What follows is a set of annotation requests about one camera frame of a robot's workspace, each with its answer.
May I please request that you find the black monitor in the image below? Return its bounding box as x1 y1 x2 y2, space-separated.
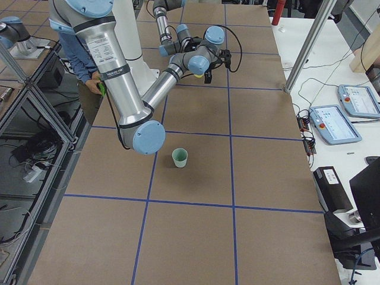
324 159 379 270

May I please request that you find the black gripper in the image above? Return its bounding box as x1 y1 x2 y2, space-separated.
203 60 221 84

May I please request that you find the green plastic cup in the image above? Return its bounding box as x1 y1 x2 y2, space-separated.
172 148 188 168

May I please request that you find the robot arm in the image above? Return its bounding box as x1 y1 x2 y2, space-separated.
49 1 224 154
152 0 202 57

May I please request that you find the teach pendant tablet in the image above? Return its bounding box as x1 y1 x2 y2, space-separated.
338 84 379 119
309 104 362 145

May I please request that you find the black box on table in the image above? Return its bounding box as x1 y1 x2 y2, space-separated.
313 166 353 214

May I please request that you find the near teach pendant tablet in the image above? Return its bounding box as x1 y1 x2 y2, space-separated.
309 104 362 145

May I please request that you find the far teach pendant tablet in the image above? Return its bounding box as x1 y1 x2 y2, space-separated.
338 84 379 119

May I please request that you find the aluminium frame post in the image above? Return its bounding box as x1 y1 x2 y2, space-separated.
283 0 337 94

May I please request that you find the green handled tool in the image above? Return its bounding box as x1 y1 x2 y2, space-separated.
97 83 107 97

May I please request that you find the brown paper table cover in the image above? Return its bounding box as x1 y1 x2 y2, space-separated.
28 4 340 284

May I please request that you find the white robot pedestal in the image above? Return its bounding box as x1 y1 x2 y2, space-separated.
112 0 160 97

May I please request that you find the seated person in blue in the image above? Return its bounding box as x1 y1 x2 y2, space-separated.
58 29 105 96

